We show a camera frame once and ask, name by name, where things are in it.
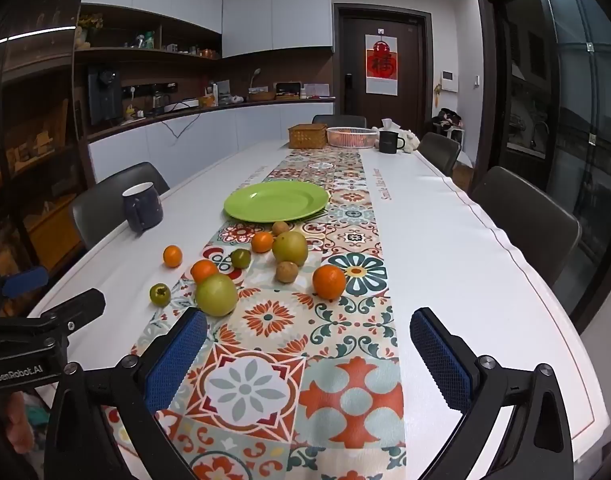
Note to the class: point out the silver desk lamp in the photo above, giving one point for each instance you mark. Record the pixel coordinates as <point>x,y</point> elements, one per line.
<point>255,77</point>

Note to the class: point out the small brown round fruit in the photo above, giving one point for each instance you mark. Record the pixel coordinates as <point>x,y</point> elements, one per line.
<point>280,227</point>
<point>287,272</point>

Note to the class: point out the dark wooden door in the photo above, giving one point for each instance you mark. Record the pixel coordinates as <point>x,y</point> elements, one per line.
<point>415,60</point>

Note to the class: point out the red wall poster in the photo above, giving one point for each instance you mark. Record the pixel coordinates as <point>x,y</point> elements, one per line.
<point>382,62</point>

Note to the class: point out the white stool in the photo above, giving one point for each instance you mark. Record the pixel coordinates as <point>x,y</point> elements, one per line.
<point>456,136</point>

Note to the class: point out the black mug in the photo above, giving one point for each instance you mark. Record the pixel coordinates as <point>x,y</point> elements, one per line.
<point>389,141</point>

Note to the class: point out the green plate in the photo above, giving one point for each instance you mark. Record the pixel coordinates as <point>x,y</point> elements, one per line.
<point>276,201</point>

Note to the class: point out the white wall cabinets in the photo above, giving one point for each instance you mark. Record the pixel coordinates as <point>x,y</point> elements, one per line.
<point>275,10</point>

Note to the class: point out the large green tomato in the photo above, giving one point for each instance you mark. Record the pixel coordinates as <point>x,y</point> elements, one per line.
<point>216,294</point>

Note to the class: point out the white plush toy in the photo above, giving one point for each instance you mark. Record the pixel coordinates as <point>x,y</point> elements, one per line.
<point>410,143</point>

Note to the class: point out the white tissue box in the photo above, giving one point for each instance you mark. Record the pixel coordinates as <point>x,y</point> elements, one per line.
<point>388,124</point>

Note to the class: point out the large orange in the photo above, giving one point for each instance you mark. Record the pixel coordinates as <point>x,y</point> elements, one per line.
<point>329,281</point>

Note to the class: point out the small orange tangerine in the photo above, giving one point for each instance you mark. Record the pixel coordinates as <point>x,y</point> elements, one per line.
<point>173,255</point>

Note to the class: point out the dark grey dining chair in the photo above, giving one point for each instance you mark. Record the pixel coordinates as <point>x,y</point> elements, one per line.
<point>438,152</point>
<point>339,120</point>
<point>525,225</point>
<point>120,195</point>

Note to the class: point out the white plastic fruit basket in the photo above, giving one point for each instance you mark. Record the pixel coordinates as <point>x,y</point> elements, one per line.
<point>352,137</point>

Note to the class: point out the woven wicker basket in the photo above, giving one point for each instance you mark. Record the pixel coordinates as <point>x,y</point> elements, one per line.
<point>307,136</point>

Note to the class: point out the person's left hand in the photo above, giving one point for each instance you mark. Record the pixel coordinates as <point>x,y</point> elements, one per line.
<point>19,422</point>

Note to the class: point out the white intercom panel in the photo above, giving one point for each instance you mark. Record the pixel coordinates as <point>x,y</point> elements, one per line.
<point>448,81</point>

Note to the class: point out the wooden display cabinet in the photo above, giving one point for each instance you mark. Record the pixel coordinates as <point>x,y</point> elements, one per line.
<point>30,135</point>

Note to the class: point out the glass sliding door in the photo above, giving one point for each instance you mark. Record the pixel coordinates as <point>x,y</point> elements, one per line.
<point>560,110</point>

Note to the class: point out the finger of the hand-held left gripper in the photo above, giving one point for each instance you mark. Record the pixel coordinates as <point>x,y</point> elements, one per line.
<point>75,306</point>
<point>26,281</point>

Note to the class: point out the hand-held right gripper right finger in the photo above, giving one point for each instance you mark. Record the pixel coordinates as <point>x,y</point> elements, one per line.
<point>443,360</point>

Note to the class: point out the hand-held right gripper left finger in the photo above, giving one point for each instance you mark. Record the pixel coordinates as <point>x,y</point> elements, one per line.
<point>178,360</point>

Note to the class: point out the yellow-green pear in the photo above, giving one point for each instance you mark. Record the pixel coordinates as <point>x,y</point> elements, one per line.
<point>290,248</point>

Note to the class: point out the small green tomato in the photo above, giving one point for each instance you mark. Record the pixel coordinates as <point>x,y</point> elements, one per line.
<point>160,294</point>
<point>240,258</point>

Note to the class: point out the white base cabinets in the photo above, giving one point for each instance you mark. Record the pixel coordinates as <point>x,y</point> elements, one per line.
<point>210,127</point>

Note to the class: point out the white patterned tablecloth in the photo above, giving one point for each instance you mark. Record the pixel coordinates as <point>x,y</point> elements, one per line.
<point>265,395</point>

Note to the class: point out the black box on counter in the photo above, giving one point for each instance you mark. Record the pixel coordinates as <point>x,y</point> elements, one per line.
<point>289,89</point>

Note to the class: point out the black wall appliance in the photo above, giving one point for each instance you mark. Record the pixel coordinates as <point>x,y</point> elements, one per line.
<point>104,95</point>

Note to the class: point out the dark bag pile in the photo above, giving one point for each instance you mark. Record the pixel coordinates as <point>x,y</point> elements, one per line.
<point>448,119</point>

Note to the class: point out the curved metal faucet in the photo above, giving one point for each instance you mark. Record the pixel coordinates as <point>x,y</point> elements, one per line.
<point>539,132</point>

